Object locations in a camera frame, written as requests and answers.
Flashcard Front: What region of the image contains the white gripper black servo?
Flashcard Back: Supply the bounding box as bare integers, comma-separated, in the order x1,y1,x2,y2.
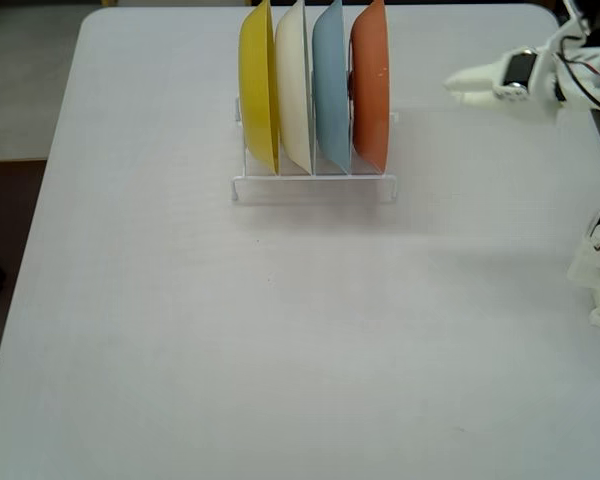
442,46,570,110

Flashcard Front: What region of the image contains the yellow plate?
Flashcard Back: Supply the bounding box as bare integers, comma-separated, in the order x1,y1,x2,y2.
237,0,283,176

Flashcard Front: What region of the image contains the blue plate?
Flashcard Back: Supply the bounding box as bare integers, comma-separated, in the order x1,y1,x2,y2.
311,0,354,176

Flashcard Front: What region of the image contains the black red servo cable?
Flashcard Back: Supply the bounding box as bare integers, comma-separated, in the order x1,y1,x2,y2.
554,32,600,84

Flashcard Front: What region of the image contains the cream plate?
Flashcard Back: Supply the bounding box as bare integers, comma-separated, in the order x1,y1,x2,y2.
274,0,314,176

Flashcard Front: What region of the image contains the orange plate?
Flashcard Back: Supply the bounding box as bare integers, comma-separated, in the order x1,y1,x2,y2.
349,0,392,174

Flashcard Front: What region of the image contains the white wire dish rack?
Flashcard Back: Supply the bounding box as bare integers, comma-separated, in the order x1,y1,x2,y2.
229,94,401,204

